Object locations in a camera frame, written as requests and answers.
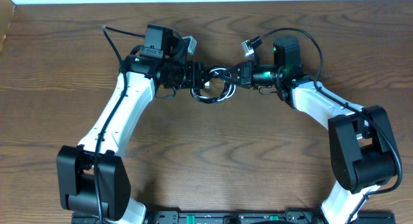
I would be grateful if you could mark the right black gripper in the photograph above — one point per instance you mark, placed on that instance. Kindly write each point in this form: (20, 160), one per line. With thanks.
(245, 74)

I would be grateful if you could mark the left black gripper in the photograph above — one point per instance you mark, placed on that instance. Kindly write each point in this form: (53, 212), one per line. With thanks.
(195, 73)

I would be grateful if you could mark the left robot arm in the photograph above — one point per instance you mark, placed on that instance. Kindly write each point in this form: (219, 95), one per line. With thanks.
(92, 177)

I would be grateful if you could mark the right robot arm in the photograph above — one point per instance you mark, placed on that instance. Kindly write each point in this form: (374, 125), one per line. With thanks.
(363, 151)

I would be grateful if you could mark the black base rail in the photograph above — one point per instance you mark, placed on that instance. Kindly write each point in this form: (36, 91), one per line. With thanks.
(290, 216)

